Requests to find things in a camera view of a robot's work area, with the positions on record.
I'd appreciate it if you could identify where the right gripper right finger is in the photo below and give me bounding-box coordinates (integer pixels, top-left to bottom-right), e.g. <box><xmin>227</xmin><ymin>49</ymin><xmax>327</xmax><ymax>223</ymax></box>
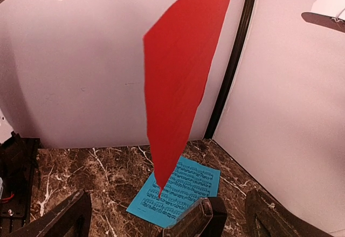
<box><xmin>245</xmin><ymin>189</ymin><xmax>330</xmax><ymax>237</ymax></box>

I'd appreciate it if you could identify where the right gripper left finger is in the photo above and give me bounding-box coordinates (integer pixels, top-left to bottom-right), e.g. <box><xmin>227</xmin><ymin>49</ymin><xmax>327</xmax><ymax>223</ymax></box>
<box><xmin>7</xmin><ymin>190</ymin><xmax>92</xmax><ymax>236</ymax></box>

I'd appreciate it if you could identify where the black metronome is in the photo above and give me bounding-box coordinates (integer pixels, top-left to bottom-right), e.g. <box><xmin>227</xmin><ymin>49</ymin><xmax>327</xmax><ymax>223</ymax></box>
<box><xmin>158</xmin><ymin>197</ymin><xmax>227</xmax><ymax>237</ymax></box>

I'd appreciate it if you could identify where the red sheet music paper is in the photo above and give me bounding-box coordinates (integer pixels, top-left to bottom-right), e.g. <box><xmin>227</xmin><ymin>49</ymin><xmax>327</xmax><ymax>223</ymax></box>
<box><xmin>143</xmin><ymin>0</ymin><xmax>230</xmax><ymax>189</ymax></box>

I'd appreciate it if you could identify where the white music stand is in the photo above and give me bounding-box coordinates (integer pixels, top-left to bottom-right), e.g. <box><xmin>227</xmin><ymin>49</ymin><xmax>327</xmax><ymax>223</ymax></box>
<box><xmin>301</xmin><ymin>0</ymin><xmax>344</xmax><ymax>33</ymax></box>

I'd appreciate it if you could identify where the blue sheet music paper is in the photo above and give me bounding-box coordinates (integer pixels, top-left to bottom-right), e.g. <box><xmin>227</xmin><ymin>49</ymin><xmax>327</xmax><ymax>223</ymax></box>
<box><xmin>126</xmin><ymin>157</ymin><xmax>220</xmax><ymax>228</ymax></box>

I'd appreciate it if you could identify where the left black frame post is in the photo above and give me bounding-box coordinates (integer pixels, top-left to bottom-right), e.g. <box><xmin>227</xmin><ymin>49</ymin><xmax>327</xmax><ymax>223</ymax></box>
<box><xmin>203</xmin><ymin>0</ymin><xmax>256</xmax><ymax>139</ymax></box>

